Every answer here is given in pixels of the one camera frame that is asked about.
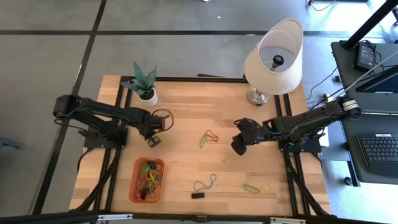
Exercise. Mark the black crossbar with silver brackets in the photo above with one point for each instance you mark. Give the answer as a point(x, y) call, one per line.
point(62, 217)

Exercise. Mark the black aluminium table frame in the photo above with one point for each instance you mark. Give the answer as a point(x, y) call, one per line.
point(186, 79)

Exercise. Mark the orange plastic bin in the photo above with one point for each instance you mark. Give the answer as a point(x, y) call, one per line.
point(132, 199)

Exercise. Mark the white shade silver table lamp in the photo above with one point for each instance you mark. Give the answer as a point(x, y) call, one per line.
point(267, 81)

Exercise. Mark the black diagonal pole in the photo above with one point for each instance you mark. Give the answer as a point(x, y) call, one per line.
point(370, 23)

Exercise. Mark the black laptop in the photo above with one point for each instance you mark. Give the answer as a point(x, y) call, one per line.
point(379, 149)

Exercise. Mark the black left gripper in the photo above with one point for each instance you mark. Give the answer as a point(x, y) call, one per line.
point(155, 123)

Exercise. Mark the black side desk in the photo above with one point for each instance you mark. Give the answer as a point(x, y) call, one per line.
point(340, 62)

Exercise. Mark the green plant in white pot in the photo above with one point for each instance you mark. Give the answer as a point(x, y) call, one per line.
point(148, 99)

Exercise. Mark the small black clip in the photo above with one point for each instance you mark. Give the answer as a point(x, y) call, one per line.
point(198, 195)

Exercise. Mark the thin white rod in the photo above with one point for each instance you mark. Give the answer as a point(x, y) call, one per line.
point(370, 71)

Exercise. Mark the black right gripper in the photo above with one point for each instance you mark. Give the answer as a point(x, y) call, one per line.
point(252, 132)

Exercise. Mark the floor power plug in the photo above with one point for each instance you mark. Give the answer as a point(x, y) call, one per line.
point(326, 99)

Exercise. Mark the black power adapter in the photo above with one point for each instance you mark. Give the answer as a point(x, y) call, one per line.
point(364, 57)

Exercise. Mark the yellow rubber band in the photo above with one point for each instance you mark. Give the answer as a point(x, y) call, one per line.
point(268, 187)

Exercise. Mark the rubber bands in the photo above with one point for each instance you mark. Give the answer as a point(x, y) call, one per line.
point(154, 180)
point(214, 179)

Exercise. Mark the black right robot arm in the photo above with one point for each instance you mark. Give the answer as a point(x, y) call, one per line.
point(311, 121)

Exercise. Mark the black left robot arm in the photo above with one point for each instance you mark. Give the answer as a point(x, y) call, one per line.
point(102, 109)

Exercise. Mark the black monitor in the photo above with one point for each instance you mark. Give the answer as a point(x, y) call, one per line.
point(382, 82)

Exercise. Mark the black caster wheel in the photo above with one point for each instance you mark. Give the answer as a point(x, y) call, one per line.
point(348, 181)

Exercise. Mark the small wide black rubber band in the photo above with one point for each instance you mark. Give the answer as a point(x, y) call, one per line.
point(151, 165)
point(143, 194)

